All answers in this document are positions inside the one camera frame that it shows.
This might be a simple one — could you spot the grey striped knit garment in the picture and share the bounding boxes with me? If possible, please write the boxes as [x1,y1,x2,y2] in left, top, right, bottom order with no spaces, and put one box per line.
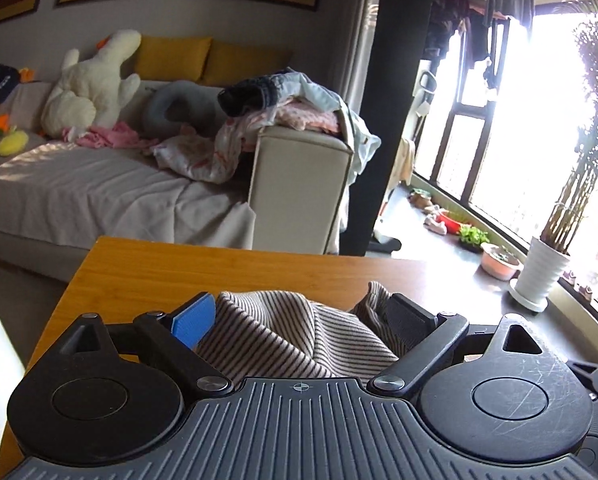
[195,282,407,384]

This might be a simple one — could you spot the pile of clothes on armrest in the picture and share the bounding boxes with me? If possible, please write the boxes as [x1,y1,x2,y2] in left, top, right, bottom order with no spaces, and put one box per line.
[218,68,381,182]

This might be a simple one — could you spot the hanging dark clothes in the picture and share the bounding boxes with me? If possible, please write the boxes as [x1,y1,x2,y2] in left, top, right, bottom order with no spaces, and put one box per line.
[421,0,534,68]

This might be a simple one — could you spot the pink bowl planter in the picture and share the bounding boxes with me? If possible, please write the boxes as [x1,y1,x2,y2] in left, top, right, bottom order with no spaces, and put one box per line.
[480,243,523,282]

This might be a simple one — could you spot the small green plant tray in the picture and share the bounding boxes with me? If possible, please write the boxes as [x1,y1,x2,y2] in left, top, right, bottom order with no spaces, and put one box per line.
[459,224,490,254]

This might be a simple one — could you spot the red small pot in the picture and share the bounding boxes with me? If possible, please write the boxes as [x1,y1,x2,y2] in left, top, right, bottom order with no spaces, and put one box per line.
[437,212,464,235]

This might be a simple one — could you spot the white ribbed plant pot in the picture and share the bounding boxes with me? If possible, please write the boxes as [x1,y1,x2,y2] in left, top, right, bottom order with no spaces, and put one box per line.
[508,237,570,313]

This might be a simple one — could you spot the floral white blanket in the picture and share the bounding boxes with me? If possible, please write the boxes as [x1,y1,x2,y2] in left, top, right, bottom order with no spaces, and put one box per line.
[149,119,257,184]

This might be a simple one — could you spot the beige sofa with grey sheet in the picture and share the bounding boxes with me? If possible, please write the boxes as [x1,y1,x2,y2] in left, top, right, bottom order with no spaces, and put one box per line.
[0,82,352,282]

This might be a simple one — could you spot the pink cloth on sofa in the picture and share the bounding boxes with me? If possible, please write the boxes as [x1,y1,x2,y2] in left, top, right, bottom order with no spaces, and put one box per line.
[61,122,158,150]

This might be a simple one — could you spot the grey neck pillow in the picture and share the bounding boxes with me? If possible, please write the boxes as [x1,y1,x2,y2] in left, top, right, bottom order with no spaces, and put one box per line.
[142,80,227,140]

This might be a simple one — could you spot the yellow plush toy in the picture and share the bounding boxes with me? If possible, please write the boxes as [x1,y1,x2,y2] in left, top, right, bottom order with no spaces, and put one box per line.
[0,129,29,157]

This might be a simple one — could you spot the white plush duck toy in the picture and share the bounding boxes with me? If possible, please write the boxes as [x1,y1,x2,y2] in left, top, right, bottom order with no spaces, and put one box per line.
[41,29,142,139]

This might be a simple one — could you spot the tall bamboo plant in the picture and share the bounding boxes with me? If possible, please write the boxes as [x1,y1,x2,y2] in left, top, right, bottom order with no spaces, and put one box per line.
[540,13,598,255]

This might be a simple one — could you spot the grey curtain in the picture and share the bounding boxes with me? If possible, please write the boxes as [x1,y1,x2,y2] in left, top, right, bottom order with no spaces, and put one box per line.
[329,0,379,112]

